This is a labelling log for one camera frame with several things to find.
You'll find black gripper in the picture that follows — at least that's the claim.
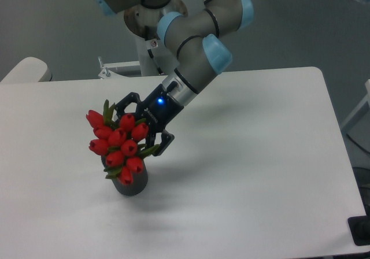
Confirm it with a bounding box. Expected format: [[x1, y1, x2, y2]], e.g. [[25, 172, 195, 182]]
[[111, 84, 184, 157]]

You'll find red tulip bouquet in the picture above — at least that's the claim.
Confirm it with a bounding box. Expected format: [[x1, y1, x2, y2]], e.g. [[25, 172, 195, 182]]
[[85, 99, 161, 186]]

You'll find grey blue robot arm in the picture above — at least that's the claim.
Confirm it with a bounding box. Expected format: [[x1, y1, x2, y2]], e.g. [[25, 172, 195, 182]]
[[96, 0, 254, 156]]

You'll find dark grey ribbed vase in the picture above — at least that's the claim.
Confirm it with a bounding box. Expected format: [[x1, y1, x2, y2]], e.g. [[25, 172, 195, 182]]
[[101, 156, 148, 196]]

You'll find white chair armrest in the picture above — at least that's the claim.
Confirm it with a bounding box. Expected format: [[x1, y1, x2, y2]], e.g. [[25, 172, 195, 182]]
[[1, 57, 53, 84]]

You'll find black device at table edge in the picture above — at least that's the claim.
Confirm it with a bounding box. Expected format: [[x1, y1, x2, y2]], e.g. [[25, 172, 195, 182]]
[[347, 216, 369, 246]]

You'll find black pedestal cable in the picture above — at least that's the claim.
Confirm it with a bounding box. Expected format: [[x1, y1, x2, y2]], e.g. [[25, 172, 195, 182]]
[[146, 48, 165, 76]]

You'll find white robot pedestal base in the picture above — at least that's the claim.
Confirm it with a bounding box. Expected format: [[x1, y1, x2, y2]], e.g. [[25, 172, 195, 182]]
[[97, 0, 188, 80]]

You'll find white furniture frame right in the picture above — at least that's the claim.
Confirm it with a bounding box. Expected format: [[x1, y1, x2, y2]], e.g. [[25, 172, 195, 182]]
[[340, 80, 369, 134]]

